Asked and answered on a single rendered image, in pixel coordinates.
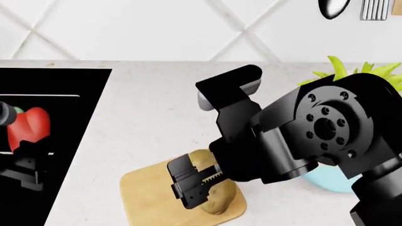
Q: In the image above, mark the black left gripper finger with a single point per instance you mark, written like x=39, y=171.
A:
x=31, y=162

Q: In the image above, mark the hanging wooden utensil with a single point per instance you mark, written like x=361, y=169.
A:
x=397, y=6

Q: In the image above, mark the light wooden cutting board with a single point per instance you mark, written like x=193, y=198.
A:
x=147, y=188

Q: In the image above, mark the green leafy plant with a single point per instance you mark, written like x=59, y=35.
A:
x=380, y=70

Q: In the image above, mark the red bell pepper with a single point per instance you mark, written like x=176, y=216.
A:
x=33, y=123

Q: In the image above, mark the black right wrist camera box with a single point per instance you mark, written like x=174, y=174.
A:
x=232, y=91

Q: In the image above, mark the silver hanging slotted utensil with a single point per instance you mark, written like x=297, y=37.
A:
x=374, y=10

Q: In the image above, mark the brown potato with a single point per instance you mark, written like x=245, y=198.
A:
x=224, y=195

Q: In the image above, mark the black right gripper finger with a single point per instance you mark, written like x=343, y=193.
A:
x=188, y=188

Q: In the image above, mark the black hanging spoon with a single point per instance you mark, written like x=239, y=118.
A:
x=333, y=8

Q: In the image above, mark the light blue plant pot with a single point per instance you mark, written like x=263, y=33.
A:
x=326, y=181

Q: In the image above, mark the black induction cooktop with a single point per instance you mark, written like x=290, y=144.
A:
x=81, y=113

